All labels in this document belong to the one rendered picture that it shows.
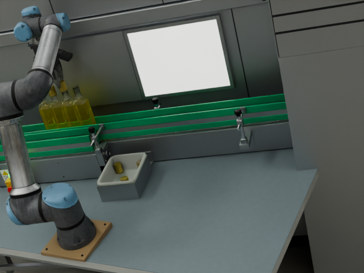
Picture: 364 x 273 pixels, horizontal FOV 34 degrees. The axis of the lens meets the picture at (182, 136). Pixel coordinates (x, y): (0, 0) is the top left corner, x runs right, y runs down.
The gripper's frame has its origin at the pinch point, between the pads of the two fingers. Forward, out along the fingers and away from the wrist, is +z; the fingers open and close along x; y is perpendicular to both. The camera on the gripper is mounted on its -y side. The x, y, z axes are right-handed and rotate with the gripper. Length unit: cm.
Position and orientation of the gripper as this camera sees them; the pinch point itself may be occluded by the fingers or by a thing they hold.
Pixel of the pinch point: (61, 83)
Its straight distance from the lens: 269.9
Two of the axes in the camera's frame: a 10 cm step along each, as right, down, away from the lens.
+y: -9.6, 1.1, 2.7
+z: 2.3, 8.5, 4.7
